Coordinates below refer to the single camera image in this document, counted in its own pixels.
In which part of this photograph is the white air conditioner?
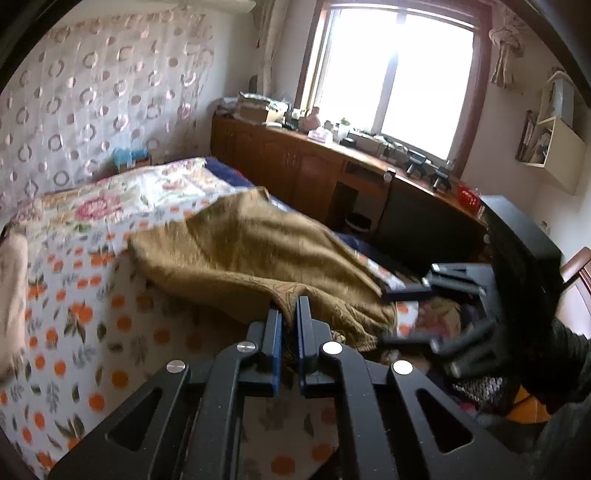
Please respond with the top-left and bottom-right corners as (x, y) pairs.
(152, 0), (257, 14)

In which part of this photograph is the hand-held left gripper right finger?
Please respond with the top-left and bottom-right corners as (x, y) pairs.
(295, 295), (532, 480)

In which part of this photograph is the teal fabric item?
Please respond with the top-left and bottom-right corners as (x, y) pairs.
(113, 148), (153, 172)

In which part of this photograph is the trash bin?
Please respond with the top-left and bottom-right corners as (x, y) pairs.
(345, 213), (373, 234)

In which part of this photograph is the cream wall shelf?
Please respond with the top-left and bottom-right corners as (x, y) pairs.
(515, 71), (587, 195)

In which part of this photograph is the window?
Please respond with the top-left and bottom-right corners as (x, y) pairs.
(295, 0), (492, 178)

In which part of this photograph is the colourful clothes pile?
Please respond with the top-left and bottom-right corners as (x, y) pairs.
(397, 298), (468, 352)

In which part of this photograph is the knotted beige curtain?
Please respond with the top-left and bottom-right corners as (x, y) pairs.
(487, 9), (525, 89)

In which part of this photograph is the grey box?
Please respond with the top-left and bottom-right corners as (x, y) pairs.
(342, 134), (385, 156)

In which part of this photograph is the pale pink pillow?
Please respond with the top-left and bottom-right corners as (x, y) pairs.
(0, 230), (29, 377)

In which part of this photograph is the pile of books and boxes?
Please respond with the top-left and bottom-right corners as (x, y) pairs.
(217, 91), (291, 125)

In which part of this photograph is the black chair back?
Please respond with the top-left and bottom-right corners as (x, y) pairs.
(374, 178), (488, 274)

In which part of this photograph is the black white patterned cloth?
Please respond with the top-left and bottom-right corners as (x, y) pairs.
(450, 374), (518, 409)

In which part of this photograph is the red basket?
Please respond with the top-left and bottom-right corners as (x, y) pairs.
(456, 185), (482, 211)

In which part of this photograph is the pink ceramic jar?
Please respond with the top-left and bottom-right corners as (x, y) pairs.
(298, 107), (322, 133)

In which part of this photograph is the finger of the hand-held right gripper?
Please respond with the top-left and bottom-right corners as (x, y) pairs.
(381, 263), (498, 304)
(379, 318), (505, 378)

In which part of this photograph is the circle-patterned curtain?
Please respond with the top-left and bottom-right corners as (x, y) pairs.
(0, 11), (215, 227)

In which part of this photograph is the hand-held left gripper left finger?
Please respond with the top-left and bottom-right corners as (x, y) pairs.
(46, 309), (283, 480)

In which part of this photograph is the long wooden cabinet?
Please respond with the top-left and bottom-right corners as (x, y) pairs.
(210, 114), (490, 273)

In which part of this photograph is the black clamp device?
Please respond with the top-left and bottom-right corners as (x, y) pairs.
(429, 166), (455, 195)
(405, 152), (429, 181)

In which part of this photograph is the brown knitted cloth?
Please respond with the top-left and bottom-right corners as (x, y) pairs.
(127, 186), (400, 365)

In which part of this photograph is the floral orange-dotted bedsheet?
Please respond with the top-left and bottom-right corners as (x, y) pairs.
(0, 157), (416, 480)

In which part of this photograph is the person's right forearm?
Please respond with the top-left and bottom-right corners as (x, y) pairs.
(517, 318), (591, 416)

